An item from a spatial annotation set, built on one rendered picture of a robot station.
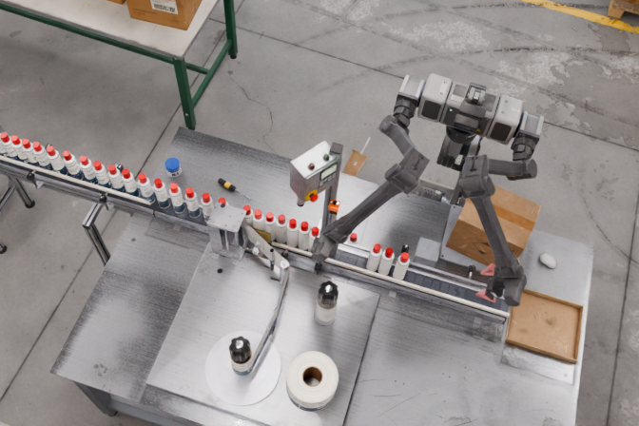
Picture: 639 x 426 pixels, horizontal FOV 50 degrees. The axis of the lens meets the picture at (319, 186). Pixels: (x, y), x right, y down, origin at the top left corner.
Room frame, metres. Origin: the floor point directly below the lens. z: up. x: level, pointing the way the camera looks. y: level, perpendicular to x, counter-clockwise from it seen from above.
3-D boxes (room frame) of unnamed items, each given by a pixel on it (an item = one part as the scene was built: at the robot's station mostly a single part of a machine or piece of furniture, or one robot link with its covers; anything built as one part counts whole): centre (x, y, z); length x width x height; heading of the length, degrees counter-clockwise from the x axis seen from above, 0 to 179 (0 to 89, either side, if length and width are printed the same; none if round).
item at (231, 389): (0.80, 0.24, 0.89); 0.31 x 0.31 x 0.01
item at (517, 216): (1.50, -0.79, 0.99); 0.30 x 0.24 x 0.27; 67
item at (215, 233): (1.35, 0.37, 1.01); 0.14 x 0.13 x 0.26; 77
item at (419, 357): (1.13, -0.14, 0.82); 2.10 x 1.31 x 0.02; 77
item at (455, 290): (1.35, -0.06, 0.86); 1.65 x 0.08 x 0.04; 77
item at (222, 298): (0.94, 0.16, 0.86); 0.80 x 0.67 x 0.05; 77
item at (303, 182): (1.45, 0.02, 1.38); 0.17 x 0.10 x 0.19; 132
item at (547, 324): (1.12, -1.03, 0.85); 0.30 x 0.26 x 0.04; 77
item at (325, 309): (1.06, -0.07, 1.03); 0.09 x 0.09 x 0.30
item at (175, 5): (2.88, 0.96, 0.97); 0.51 x 0.39 x 0.37; 170
